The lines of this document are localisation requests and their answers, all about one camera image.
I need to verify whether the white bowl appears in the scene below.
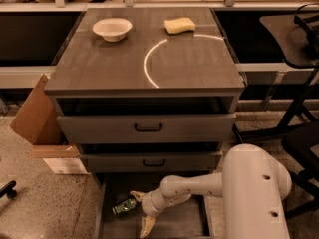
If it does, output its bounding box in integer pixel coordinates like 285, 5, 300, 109
93, 18, 133, 42

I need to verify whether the middle grey drawer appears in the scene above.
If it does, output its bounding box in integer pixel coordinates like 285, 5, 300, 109
80, 151, 221, 173

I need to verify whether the black stand with tray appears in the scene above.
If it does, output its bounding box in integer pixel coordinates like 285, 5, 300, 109
233, 2, 319, 143

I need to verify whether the top grey drawer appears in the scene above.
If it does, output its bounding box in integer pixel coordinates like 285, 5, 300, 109
57, 114, 235, 144

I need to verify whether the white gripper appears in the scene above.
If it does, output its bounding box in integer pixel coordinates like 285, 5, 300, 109
130, 189, 191, 239

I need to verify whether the yellow sponge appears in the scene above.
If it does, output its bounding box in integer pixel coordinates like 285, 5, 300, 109
164, 17, 195, 34

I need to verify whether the green soda can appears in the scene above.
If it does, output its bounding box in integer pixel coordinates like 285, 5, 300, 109
112, 197, 138, 216

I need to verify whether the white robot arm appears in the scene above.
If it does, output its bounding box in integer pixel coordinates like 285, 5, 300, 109
132, 144, 292, 239

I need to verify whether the black chair caster left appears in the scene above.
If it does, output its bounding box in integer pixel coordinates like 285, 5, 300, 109
0, 180, 17, 199

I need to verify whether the black office chair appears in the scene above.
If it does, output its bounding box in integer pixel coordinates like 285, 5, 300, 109
281, 120, 319, 219

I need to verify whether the bottom open grey drawer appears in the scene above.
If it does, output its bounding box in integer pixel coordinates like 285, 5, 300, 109
93, 172, 214, 239

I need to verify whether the brown cardboard box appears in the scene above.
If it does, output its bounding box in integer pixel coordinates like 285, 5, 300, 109
10, 75, 88, 174

